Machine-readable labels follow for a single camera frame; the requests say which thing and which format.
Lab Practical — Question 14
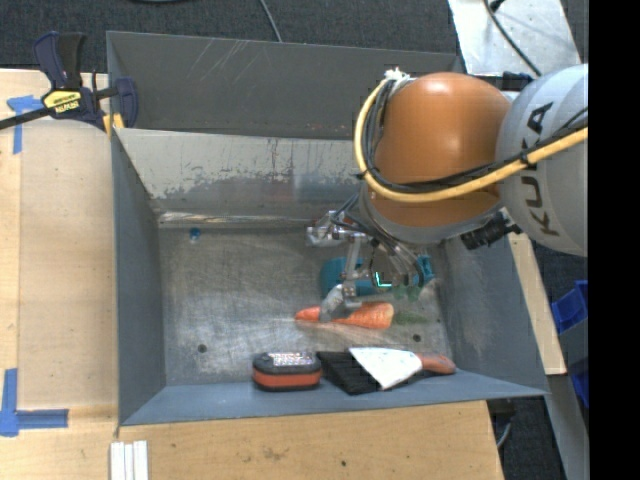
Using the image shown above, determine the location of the grey metal bin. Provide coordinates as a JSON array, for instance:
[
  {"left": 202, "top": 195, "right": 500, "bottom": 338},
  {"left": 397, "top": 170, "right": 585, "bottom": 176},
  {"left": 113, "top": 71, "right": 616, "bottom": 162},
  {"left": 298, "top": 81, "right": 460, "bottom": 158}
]
[{"left": 105, "top": 30, "right": 552, "bottom": 427}]

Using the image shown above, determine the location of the teal plastic object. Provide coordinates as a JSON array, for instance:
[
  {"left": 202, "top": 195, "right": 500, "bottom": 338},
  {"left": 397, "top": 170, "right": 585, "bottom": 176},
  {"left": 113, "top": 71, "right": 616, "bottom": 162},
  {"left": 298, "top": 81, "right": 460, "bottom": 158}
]
[{"left": 318, "top": 254, "right": 435, "bottom": 300}]

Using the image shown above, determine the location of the black ribbed block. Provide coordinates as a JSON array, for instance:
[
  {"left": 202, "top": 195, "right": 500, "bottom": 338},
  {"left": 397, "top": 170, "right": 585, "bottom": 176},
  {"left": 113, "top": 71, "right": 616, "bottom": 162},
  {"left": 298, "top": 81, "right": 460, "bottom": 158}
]
[{"left": 315, "top": 350, "right": 432, "bottom": 397}]

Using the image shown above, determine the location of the black cylinder on white bracket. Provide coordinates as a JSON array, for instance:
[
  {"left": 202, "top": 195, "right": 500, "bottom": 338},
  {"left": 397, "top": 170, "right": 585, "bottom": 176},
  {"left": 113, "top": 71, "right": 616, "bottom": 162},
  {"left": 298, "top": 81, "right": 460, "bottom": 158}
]
[{"left": 459, "top": 211, "right": 522, "bottom": 252}]

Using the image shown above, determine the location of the orange toy carrot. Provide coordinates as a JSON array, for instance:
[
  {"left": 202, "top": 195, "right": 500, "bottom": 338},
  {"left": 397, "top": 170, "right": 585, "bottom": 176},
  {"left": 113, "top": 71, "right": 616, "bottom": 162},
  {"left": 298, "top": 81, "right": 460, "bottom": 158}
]
[{"left": 293, "top": 287, "right": 436, "bottom": 331}]

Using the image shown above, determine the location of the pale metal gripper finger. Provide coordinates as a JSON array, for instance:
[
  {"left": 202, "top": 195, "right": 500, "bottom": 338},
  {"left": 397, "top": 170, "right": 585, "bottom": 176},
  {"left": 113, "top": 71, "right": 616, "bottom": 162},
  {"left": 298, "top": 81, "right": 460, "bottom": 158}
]
[
  {"left": 342, "top": 283, "right": 363, "bottom": 315},
  {"left": 318, "top": 285, "right": 347, "bottom": 324}
]

